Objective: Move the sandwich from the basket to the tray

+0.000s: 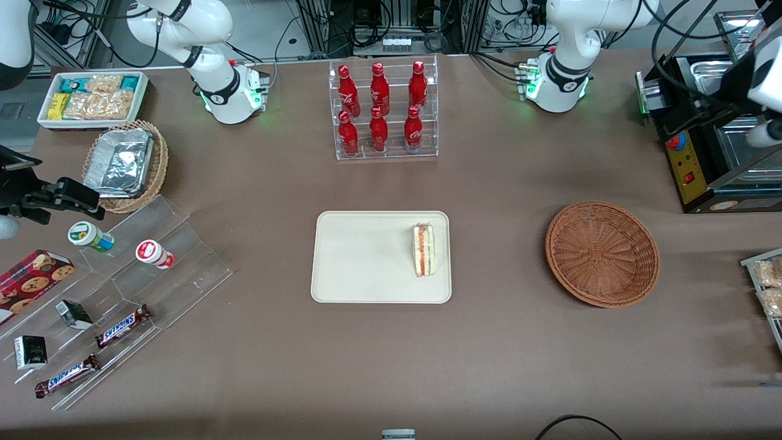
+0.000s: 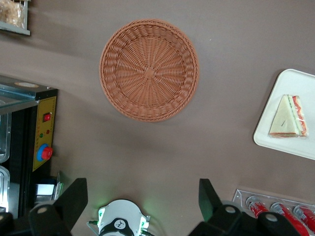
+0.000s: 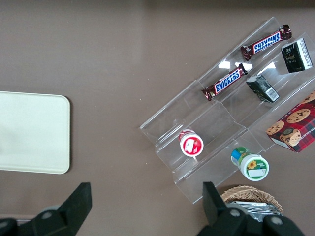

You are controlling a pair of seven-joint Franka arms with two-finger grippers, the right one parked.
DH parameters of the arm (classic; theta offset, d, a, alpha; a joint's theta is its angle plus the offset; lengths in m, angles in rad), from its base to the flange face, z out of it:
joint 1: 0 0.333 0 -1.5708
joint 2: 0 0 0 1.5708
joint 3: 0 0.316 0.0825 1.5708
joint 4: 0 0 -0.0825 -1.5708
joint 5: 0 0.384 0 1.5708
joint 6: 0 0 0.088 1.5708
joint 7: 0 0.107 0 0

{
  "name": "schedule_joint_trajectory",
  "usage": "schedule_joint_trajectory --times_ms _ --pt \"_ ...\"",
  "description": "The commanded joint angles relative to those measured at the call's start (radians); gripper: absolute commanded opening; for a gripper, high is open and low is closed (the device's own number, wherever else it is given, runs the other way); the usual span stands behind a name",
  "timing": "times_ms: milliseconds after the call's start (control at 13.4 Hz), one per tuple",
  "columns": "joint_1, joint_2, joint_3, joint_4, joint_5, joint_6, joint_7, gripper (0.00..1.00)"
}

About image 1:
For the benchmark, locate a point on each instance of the cream plastic tray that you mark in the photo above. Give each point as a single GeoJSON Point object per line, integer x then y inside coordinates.
{"type": "Point", "coordinates": [366, 256]}

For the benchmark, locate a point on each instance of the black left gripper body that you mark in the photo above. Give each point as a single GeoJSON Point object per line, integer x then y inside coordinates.
{"type": "Point", "coordinates": [737, 77]}

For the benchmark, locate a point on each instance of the white bottle green label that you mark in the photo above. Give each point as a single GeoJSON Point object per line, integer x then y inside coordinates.
{"type": "Point", "coordinates": [88, 236]}

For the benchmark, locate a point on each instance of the black and white box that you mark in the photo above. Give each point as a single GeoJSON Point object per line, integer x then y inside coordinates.
{"type": "Point", "coordinates": [30, 352]}

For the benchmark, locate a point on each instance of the clear acrylic bottle rack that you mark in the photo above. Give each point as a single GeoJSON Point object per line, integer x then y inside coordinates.
{"type": "Point", "coordinates": [394, 156]}

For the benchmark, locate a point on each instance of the yellow snack packet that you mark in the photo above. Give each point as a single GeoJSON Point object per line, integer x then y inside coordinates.
{"type": "Point", "coordinates": [58, 106]}

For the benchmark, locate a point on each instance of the aluminium foil container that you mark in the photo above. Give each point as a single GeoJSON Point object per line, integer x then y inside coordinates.
{"type": "Point", "coordinates": [119, 162]}

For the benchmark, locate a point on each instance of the black food warmer appliance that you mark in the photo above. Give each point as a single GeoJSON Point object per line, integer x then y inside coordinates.
{"type": "Point", "coordinates": [687, 168]}

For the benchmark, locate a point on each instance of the clear bag of crackers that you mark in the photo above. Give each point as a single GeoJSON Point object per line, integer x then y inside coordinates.
{"type": "Point", "coordinates": [768, 274]}
{"type": "Point", "coordinates": [773, 302]}

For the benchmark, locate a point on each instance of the small black box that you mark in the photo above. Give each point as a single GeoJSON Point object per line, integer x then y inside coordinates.
{"type": "Point", "coordinates": [73, 313]}

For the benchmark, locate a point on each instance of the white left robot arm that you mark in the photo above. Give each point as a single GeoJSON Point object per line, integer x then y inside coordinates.
{"type": "Point", "coordinates": [574, 55]}

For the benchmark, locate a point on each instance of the triangle sandwich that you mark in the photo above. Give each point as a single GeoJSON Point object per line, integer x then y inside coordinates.
{"type": "Point", "coordinates": [424, 250]}

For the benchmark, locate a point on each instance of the steel food pan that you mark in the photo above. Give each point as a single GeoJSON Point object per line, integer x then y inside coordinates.
{"type": "Point", "coordinates": [708, 76]}
{"type": "Point", "coordinates": [736, 24]}
{"type": "Point", "coordinates": [736, 157]}

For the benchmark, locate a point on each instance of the oval tan wicker basket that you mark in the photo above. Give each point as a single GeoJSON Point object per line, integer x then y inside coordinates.
{"type": "Point", "coordinates": [160, 165]}

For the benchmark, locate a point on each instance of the clear bag of cookies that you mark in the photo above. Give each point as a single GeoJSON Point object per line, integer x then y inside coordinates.
{"type": "Point", "coordinates": [101, 106]}
{"type": "Point", "coordinates": [104, 83]}

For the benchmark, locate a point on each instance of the white rectangular snack bin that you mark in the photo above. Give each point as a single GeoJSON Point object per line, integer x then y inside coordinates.
{"type": "Point", "coordinates": [46, 122]}

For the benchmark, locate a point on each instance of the brown Snickers bar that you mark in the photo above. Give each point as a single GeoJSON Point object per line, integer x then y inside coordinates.
{"type": "Point", "coordinates": [67, 376]}
{"type": "Point", "coordinates": [122, 326]}

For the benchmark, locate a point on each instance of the white power strip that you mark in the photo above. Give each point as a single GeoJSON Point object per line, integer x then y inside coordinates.
{"type": "Point", "coordinates": [397, 43]}

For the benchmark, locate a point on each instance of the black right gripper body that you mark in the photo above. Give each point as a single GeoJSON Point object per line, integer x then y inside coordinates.
{"type": "Point", "coordinates": [13, 182]}

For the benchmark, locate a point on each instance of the snack tray at right edge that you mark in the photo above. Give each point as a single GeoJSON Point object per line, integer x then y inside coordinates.
{"type": "Point", "coordinates": [748, 261]}

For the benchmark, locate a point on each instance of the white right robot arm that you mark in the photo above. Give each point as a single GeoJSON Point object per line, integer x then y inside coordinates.
{"type": "Point", "coordinates": [214, 24]}

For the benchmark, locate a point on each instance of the red plaid cookie box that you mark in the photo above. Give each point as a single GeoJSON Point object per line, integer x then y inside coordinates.
{"type": "Point", "coordinates": [30, 284]}

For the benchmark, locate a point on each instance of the small grey device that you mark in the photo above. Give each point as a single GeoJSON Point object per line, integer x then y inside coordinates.
{"type": "Point", "coordinates": [398, 435]}

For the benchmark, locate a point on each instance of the round brown wicker basket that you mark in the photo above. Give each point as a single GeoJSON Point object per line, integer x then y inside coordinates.
{"type": "Point", "coordinates": [602, 253]}

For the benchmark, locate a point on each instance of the clear acrylic stepped display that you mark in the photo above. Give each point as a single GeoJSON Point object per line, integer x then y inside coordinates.
{"type": "Point", "coordinates": [183, 269]}

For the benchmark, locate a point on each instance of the white bottle red label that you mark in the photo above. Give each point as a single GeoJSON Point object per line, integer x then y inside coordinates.
{"type": "Point", "coordinates": [153, 253]}

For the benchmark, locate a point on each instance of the red cola bottle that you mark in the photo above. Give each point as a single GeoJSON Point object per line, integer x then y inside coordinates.
{"type": "Point", "coordinates": [413, 134]}
{"type": "Point", "coordinates": [348, 137]}
{"type": "Point", "coordinates": [379, 88]}
{"type": "Point", "coordinates": [348, 91]}
{"type": "Point", "coordinates": [379, 134]}
{"type": "Point", "coordinates": [418, 85]}

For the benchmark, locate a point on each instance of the teal snack packet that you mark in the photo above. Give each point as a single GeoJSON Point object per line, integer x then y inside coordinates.
{"type": "Point", "coordinates": [73, 85]}
{"type": "Point", "coordinates": [130, 83]}

